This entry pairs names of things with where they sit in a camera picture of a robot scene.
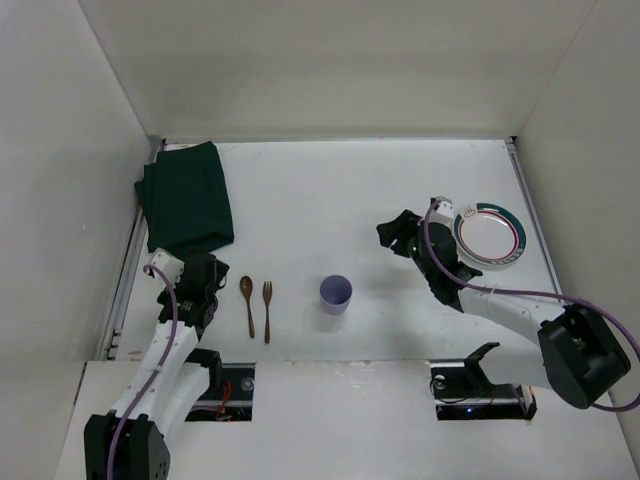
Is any brown wooden spoon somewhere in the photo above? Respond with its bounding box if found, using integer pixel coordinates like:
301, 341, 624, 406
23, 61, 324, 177
239, 275, 256, 339

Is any brown wooden fork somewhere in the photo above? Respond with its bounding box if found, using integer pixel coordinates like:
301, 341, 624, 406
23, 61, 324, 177
262, 281, 273, 344

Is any dark green cloth placemat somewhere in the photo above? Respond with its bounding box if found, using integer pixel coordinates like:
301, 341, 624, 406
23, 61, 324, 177
134, 141, 235, 259

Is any white plate green red rim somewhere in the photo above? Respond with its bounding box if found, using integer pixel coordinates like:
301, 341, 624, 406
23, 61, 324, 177
453, 202, 527, 266

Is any lavender plastic cup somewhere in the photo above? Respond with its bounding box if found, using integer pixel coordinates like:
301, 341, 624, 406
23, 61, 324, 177
319, 275, 353, 315

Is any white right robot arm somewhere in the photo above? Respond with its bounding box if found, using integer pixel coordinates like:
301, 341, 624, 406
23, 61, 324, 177
376, 210, 631, 409

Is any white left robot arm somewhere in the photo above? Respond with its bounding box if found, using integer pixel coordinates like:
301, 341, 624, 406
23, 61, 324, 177
83, 249, 229, 479

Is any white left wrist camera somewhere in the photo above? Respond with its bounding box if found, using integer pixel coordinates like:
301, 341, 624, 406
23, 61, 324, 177
149, 248, 184, 282

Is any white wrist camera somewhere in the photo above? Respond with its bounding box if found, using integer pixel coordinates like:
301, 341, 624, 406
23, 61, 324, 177
149, 248, 184, 282
429, 197, 455, 225

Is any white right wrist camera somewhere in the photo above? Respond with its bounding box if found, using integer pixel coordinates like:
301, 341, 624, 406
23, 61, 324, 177
429, 197, 455, 225

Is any aluminium left table rail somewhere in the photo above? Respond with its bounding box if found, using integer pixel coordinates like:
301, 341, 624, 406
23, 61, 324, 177
102, 139, 166, 360

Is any aluminium table rail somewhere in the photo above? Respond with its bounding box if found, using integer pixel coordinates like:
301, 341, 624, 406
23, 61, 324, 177
102, 139, 166, 360
505, 137, 563, 294

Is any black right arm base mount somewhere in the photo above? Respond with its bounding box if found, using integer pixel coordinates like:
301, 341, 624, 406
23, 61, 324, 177
429, 361, 538, 421

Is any aluminium right table rail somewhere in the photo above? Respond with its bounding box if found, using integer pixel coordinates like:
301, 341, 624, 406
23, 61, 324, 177
505, 137, 563, 294

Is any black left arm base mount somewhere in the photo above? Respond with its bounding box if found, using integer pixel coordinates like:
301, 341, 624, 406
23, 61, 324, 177
186, 363, 255, 423

